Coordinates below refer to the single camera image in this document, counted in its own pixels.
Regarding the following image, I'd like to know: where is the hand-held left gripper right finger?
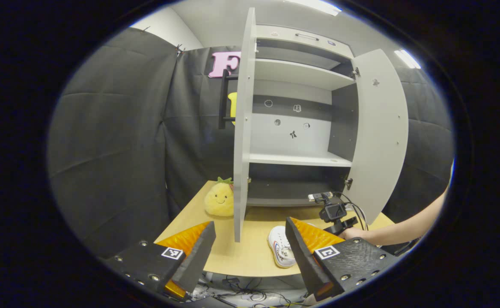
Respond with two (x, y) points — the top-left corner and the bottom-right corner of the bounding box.
(285, 216), (398, 302)

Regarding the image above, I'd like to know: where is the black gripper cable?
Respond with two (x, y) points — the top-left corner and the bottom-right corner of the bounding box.
(340, 195), (369, 231)

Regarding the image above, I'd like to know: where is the long ceiling light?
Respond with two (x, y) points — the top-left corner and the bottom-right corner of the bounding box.
(284, 0), (342, 17)

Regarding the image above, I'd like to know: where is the black left door handle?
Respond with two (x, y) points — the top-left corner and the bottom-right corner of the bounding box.
(218, 68), (238, 130)

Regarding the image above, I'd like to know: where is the grey shoe cabinet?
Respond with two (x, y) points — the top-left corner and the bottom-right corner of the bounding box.
(246, 25), (360, 208)

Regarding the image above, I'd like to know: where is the white canvas shoe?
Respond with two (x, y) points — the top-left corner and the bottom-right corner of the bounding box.
(268, 226), (298, 269)

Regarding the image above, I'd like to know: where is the tangle of black cables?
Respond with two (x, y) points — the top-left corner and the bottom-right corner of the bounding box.
(190, 274), (315, 308)

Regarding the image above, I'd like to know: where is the yellow pineapple plush toy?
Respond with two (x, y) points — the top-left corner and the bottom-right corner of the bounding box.
(204, 177), (235, 217)

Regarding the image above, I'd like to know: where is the small ceiling light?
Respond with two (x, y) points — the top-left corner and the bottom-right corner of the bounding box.
(394, 49), (422, 70)

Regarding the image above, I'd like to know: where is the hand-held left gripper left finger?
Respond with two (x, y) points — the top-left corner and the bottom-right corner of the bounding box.
(100, 220), (216, 300)

